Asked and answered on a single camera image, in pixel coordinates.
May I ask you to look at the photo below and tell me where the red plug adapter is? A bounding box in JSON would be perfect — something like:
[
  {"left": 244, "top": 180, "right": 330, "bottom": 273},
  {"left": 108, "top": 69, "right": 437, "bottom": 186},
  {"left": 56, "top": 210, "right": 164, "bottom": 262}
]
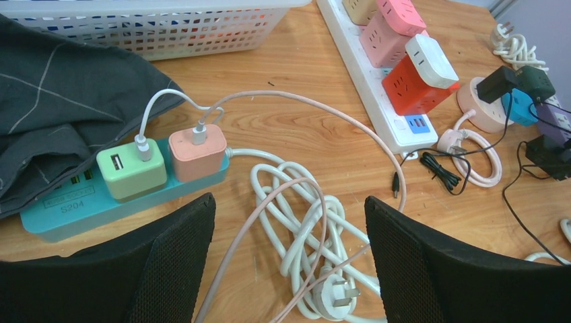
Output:
[{"left": 382, "top": 55, "right": 460, "bottom": 116}]

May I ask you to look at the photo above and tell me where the white USB charging cable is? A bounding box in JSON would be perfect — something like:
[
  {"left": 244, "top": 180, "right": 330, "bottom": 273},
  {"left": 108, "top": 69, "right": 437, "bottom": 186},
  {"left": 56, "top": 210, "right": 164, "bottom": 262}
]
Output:
[{"left": 133, "top": 88, "right": 226, "bottom": 162}]

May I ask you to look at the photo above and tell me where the dark grey plaid cloth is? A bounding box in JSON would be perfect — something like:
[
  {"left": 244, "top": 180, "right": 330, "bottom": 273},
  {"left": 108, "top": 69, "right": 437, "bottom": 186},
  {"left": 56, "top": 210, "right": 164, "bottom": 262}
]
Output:
[{"left": 1, "top": 17, "right": 178, "bottom": 218}]

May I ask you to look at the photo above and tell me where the black power adapter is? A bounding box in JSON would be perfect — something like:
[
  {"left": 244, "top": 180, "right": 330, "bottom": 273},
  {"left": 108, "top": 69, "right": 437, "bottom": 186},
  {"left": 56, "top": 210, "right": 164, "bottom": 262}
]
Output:
[{"left": 525, "top": 135, "right": 570, "bottom": 181}]

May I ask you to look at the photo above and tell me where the pink white coiled cable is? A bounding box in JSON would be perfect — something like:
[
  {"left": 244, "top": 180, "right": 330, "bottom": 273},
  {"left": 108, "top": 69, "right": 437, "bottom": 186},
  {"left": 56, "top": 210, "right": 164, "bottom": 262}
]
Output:
[{"left": 436, "top": 109, "right": 503, "bottom": 189}]

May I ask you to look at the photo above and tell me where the white plastic basket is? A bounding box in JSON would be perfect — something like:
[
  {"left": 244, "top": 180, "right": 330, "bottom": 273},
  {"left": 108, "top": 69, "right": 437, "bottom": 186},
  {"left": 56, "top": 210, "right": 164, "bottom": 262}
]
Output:
[{"left": 1, "top": 1, "right": 309, "bottom": 61}]

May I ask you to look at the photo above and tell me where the orange strip white cable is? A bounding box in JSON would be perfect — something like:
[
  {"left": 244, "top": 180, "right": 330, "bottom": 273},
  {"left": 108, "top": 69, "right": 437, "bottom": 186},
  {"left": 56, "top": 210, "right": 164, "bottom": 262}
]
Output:
[{"left": 524, "top": 218, "right": 571, "bottom": 266}]

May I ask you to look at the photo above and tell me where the dark green plug adapter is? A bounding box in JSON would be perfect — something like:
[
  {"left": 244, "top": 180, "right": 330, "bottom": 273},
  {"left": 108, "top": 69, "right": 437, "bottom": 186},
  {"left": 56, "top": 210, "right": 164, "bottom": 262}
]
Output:
[{"left": 515, "top": 66, "right": 556, "bottom": 103}]

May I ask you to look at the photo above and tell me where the long white power strip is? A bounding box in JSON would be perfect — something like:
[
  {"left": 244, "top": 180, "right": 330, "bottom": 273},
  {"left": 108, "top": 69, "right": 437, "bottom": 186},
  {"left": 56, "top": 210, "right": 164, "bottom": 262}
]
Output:
[{"left": 316, "top": 0, "right": 438, "bottom": 156}]

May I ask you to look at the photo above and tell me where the white plug adapter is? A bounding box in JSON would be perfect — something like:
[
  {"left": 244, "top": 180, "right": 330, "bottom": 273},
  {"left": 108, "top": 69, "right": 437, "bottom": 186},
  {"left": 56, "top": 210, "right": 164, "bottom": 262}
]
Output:
[{"left": 405, "top": 34, "right": 459, "bottom": 89}]

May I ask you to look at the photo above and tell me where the salmon plug adapter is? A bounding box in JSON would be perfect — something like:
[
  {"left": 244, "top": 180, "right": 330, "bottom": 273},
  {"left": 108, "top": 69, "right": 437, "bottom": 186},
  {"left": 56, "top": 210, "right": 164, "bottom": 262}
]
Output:
[{"left": 168, "top": 124, "right": 227, "bottom": 182}]

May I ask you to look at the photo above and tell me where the purple strip white cable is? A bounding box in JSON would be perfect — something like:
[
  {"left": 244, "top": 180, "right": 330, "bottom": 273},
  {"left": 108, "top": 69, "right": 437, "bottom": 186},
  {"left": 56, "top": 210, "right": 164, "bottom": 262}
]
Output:
[{"left": 490, "top": 22, "right": 550, "bottom": 72}]

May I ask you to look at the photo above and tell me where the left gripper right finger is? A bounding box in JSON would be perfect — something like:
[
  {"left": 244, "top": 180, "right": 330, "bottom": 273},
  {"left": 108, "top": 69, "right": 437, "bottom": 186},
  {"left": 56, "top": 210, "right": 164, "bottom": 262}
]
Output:
[{"left": 364, "top": 196, "right": 570, "bottom": 322}]

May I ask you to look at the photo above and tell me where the pink plug adapter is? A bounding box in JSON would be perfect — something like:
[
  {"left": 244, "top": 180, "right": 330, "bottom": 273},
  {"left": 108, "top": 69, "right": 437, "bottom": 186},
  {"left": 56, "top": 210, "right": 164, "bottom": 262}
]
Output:
[{"left": 360, "top": 0, "right": 428, "bottom": 68}]

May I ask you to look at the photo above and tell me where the thin black cable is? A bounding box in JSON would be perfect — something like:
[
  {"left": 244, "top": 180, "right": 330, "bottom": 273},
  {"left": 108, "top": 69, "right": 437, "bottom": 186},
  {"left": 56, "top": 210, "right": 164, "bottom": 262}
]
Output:
[{"left": 391, "top": 91, "right": 514, "bottom": 200}]

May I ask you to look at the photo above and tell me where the white coiled power cable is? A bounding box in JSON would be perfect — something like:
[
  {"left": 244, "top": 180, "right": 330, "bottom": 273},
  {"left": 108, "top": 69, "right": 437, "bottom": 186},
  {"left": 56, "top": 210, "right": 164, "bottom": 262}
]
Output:
[{"left": 225, "top": 147, "right": 389, "bottom": 323}]

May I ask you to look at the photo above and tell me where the small black charger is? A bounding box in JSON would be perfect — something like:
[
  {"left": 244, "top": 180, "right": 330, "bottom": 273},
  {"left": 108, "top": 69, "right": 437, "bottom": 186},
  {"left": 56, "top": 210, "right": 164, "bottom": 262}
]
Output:
[{"left": 476, "top": 66, "right": 518, "bottom": 104}]

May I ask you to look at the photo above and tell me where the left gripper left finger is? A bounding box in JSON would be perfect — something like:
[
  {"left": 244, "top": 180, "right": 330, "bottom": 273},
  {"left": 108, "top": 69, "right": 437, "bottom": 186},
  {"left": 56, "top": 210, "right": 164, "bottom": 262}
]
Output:
[{"left": 1, "top": 193, "right": 216, "bottom": 322}]

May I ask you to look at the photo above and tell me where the blue plug adapter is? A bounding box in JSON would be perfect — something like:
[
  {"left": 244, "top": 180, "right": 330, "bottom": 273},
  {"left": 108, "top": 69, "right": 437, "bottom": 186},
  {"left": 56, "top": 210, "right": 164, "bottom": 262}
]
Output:
[{"left": 501, "top": 88, "right": 538, "bottom": 127}]

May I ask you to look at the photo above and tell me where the pink USB charging cable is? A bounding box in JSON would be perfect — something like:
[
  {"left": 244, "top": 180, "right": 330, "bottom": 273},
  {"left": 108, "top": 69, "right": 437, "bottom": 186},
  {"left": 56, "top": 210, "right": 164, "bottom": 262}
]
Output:
[{"left": 191, "top": 89, "right": 407, "bottom": 323}]

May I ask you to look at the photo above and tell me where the teal power strip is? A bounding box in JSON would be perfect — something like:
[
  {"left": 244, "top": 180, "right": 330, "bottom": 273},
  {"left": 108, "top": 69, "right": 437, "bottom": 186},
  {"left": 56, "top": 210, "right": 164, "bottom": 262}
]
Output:
[{"left": 20, "top": 139, "right": 230, "bottom": 243}]

